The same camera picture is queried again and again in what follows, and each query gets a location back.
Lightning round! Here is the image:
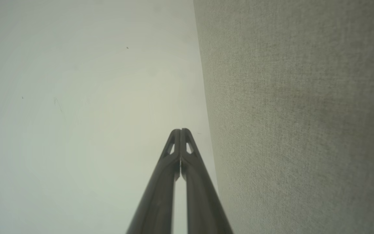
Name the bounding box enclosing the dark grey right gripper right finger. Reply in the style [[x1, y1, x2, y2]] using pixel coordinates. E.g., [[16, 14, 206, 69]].
[[181, 128, 233, 234]]

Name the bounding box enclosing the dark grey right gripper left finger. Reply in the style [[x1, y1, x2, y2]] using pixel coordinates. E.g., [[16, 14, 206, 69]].
[[127, 129, 181, 234]]

